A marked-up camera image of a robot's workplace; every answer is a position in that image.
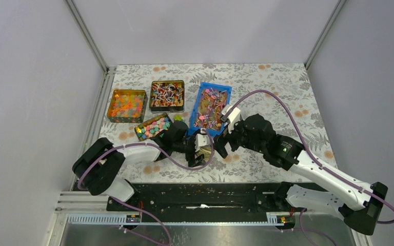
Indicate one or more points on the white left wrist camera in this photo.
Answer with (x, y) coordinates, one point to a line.
(202, 139)

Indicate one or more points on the gold tin orange candies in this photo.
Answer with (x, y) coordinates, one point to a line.
(127, 106)

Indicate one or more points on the stacked toy brick block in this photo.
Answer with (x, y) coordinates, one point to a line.
(178, 118)

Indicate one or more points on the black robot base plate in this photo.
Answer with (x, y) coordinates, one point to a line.
(210, 202)

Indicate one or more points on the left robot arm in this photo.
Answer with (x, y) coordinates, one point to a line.
(97, 169)

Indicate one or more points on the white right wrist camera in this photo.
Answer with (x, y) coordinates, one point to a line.
(230, 116)

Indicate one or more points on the blue plastic candy bin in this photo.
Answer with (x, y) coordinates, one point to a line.
(206, 113)

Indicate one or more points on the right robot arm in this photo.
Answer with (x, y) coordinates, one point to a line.
(358, 204)

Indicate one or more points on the round cream jar lid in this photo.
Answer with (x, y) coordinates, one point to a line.
(205, 152)

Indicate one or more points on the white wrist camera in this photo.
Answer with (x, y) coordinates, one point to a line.
(202, 139)
(230, 116)

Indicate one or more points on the tin of star candies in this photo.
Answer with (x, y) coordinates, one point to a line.
(152, 127)

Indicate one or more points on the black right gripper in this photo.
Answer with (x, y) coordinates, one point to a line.
(221, 140)

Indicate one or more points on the gold tin with lollipops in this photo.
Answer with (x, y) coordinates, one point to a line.
(167, 96)

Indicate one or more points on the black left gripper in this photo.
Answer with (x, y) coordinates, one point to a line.
(192, 160)

